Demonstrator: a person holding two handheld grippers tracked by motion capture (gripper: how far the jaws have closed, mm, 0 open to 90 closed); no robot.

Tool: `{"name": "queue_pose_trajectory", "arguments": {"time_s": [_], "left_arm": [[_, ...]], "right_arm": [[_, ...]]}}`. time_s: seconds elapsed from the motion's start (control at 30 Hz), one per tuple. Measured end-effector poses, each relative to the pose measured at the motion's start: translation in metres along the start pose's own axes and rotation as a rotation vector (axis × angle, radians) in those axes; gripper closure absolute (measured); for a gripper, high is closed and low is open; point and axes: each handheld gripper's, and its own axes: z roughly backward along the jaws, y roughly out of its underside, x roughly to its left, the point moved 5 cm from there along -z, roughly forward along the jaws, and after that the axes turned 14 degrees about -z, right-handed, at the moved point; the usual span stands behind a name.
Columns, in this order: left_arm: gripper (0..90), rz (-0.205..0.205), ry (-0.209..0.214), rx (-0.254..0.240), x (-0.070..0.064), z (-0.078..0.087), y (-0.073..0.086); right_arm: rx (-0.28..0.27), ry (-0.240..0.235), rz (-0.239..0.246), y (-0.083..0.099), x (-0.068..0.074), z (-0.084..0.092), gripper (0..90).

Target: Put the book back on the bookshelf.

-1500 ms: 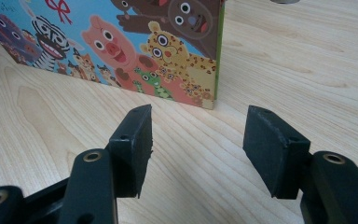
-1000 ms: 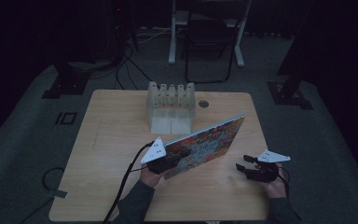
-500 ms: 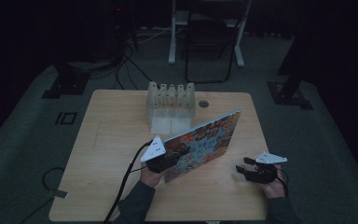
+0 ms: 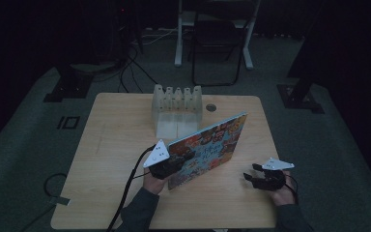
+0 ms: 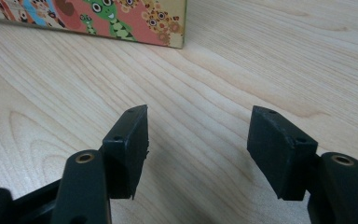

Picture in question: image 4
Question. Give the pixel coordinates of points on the white book rack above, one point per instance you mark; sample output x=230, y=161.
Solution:
x=177, y=111

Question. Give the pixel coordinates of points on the person's left hand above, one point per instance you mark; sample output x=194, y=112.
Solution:
x=154, y=184

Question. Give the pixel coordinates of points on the white desk frame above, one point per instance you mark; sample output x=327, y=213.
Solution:
x=179, y=38

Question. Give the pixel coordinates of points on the colourful picture book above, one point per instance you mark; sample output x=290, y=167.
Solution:
x=212, y=145

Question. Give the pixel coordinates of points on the person's right hand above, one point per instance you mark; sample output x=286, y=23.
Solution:
x=286, y=195

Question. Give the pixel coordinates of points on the black stand base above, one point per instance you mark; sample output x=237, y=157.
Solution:
x=69, y=85
x=299, y=98

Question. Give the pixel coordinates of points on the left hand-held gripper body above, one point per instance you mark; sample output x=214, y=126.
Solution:
x=159, y=161

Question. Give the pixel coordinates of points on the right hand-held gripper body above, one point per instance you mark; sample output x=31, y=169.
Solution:
x=272, y=180

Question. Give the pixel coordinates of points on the grey floor tape piece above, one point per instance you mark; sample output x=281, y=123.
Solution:
x=59, y=201

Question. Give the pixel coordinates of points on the round table grommet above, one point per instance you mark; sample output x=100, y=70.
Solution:
x=211, y=107

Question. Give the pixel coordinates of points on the black folding chair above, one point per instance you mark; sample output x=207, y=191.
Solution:
x=217, y=35

